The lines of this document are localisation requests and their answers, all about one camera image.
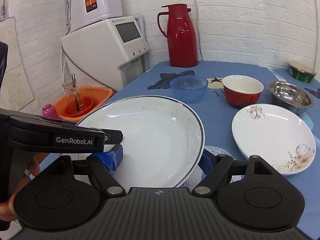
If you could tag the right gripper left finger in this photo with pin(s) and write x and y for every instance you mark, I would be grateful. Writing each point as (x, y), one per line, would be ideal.
(93, 176)

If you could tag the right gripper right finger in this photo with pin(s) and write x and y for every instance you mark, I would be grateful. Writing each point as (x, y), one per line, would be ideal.
(220, 168)

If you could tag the grey rimmed white plate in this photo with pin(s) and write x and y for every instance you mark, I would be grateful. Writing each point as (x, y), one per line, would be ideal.
(163, 139)

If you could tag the person left hand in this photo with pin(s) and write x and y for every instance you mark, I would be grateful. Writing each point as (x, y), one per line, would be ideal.
(7, 209)

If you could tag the pink thermos bottle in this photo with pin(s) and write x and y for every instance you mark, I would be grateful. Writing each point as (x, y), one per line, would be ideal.
(50, 112)

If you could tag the orange plastic basin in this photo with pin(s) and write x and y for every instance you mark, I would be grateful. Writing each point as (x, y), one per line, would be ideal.
(95, 96)

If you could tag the glass bottle with chopsticks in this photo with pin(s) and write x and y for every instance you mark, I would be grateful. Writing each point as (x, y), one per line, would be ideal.
(73, 95)

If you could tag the white floral deep plate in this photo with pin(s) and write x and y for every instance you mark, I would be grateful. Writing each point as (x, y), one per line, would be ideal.
(277, 135)

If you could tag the blue printed tablecloth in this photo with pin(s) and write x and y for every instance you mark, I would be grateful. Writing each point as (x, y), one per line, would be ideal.
(216, 115)

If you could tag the red ceramic bowl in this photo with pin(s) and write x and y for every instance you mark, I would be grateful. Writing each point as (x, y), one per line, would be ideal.
(241, 91)

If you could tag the blue plastic bowl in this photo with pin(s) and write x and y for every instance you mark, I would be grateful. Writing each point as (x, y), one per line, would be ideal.
(189, 88)

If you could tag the stainless steel bowl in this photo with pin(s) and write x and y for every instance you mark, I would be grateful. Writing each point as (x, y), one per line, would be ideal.
(290, 97)

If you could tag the white screen appliance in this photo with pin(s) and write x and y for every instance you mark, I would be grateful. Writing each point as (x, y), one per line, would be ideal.
(110, 53)

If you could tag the green gold patterned bowl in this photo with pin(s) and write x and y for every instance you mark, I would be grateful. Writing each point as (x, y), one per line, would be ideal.
(301, 72)

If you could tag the red thermos jug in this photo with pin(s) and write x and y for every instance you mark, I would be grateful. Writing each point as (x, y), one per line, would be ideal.
(181, 36)

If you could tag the white water purifier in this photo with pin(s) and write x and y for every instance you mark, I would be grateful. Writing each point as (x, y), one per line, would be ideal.
(81, 13)

